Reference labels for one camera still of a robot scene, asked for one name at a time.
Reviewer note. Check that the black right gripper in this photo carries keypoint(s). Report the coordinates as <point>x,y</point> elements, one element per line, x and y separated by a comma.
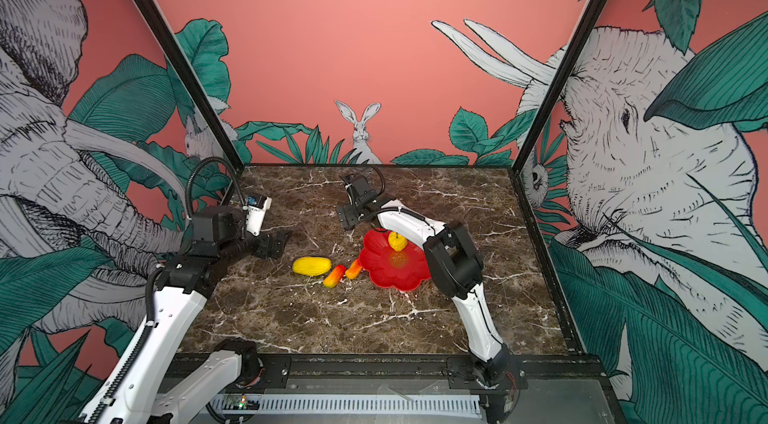
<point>351,217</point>

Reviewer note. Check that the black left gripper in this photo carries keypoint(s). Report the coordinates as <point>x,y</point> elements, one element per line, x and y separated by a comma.
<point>264,250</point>

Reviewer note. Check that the yellow fake mango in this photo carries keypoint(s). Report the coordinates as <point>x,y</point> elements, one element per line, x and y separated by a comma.
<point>312,266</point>

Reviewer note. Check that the yellow fake apple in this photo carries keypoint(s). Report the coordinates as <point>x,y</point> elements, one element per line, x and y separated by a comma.
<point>397,242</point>

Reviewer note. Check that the red-yellow fake fruit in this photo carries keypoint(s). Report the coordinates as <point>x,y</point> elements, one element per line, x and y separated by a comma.
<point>335,276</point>
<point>354,270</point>

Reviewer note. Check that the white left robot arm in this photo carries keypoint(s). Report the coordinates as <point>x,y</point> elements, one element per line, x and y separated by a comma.
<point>174,295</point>

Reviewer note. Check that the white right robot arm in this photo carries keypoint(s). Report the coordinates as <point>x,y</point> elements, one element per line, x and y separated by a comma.
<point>456,269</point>

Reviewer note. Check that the red flower-shaped fruit bowl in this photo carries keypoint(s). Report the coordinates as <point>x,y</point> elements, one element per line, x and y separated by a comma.
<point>404,270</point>

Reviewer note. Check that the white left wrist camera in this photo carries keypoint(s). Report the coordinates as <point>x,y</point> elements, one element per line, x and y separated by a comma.
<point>256,207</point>

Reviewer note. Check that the black left corner post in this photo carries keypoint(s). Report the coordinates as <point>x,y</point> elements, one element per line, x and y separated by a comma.
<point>167,40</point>

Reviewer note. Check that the black corner post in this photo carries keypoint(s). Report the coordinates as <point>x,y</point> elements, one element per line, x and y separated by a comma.
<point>573,50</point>
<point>167,40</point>

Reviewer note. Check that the white slotted cable duct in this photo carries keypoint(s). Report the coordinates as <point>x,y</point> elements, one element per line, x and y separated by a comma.
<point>462,406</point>

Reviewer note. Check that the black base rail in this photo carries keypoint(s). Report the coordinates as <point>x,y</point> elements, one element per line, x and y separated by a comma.
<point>282,370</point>

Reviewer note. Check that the black right corner post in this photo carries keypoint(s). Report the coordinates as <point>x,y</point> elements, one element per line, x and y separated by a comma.
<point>573,50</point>

